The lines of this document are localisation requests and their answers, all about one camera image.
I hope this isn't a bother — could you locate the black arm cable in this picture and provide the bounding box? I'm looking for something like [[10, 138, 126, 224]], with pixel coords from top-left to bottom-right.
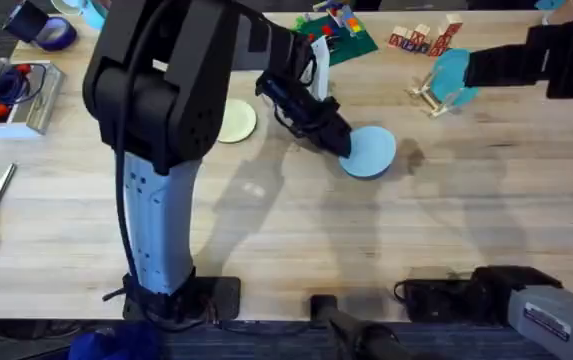
[[101, 0, 167, 306]]

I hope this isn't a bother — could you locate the black cylinder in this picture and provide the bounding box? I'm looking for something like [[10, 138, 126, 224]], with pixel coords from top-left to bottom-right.
[[3, 0, 51, 44]]

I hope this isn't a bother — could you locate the left wrist upright flat plate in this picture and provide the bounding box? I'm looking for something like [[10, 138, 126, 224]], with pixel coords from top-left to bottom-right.
[[310, 37, 332, 101]]

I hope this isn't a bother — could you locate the cream round plate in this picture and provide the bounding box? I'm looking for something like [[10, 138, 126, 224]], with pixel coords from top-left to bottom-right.
[[217, 98, 258, 145]]

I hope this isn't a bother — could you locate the heap of wooden letter blocks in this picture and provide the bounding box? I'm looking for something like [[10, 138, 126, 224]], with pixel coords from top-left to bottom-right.
[[387, 13, 465, 58]]

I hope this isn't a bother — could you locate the blue rounded object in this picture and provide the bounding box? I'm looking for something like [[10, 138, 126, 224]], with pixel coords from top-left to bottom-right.
[[68, 322, 163, 360]]

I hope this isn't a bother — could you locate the green board with toy blocks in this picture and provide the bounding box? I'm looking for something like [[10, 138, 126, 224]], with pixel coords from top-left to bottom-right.
[[293, 0, 380, 66]]

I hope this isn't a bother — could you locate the teal cup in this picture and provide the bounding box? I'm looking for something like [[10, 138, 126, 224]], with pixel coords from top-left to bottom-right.
[[76, 0, 111, 31]]

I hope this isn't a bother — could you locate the teal round plate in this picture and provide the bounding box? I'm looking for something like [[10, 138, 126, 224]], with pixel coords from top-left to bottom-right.
[[430, 48, 480, 108]]

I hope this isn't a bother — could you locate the small wooden peg rack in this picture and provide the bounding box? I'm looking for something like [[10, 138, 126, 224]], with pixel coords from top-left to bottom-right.
[[408, 64, 467, 119]]

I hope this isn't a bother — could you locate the clear box with cables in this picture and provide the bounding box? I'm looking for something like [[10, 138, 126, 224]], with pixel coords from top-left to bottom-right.
[[0, 34, 66, 140]]

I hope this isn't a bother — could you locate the black stand pole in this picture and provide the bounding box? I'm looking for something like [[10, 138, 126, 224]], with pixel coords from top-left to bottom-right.
[[309, 293, 417, 360]]

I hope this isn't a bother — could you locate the light blue round plate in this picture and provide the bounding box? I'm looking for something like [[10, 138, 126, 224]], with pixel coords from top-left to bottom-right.
[[338, 124, 398, 179]]

